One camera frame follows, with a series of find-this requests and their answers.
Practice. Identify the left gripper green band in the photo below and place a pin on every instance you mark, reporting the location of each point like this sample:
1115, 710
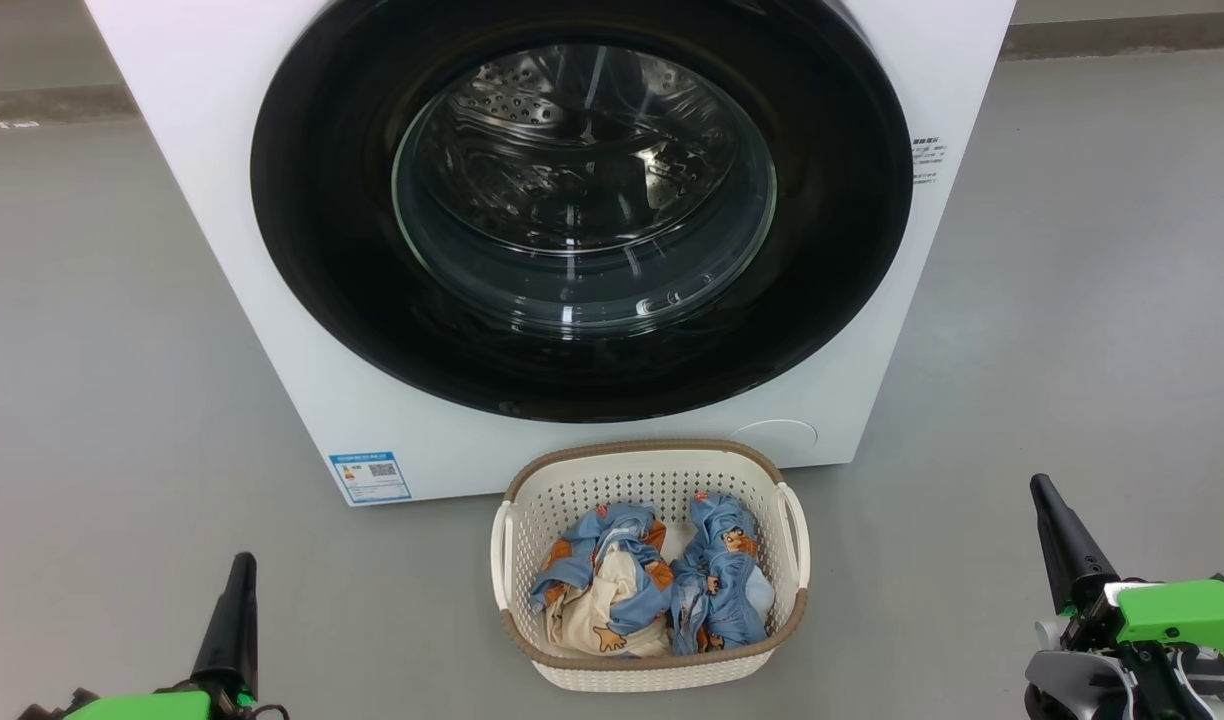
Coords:
142, 708

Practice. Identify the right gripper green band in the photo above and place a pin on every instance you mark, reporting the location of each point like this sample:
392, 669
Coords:
1172, 610

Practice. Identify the blue cartoon print pants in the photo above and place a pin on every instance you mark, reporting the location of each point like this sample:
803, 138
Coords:
722, 590

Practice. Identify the blue and cream cartoon shirt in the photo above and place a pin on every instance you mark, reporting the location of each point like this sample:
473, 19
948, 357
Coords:
612, 590

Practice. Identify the black round glass washer door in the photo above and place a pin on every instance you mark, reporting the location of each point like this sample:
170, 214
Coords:
322, 250

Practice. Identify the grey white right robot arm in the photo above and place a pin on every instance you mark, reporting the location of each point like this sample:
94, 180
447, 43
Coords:
1082, 685

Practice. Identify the white front-load washing machine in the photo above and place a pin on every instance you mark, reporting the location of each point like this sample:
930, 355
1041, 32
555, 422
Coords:
222, 300

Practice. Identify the steel washing machine drum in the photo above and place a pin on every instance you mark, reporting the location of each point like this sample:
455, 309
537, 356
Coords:
532, 110

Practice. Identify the blue energy label sticker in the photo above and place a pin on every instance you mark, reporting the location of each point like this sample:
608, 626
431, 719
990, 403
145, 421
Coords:
370, 478

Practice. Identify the round white filter cover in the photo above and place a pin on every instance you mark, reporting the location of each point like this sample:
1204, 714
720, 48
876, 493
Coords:
772, 442

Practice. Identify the small printed text label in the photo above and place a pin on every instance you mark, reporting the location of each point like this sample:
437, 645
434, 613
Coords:
927, 160

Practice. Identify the cream perforated laundry basket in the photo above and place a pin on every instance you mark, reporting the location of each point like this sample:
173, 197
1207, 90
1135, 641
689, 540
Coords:
652, 480

